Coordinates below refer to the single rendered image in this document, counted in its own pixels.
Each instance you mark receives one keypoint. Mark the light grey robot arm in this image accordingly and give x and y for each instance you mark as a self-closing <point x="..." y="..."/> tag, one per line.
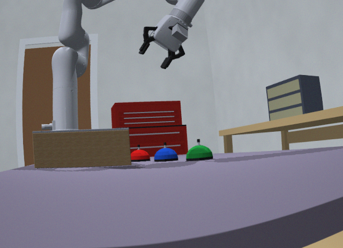
<point x="70" y="62"/>

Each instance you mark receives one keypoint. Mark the red dome bell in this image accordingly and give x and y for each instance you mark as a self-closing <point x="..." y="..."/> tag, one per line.
<point x="139" y="155"/>

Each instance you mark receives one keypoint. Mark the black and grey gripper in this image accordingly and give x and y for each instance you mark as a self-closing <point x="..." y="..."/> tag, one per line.
<point x="162" y="36"/>

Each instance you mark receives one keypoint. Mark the blue dome bell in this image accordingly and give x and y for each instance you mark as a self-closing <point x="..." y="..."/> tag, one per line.
<point x="165" y="154"/>

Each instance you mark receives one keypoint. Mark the green dome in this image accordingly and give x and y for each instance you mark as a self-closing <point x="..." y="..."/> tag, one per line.
<point x="199" y="152"/>

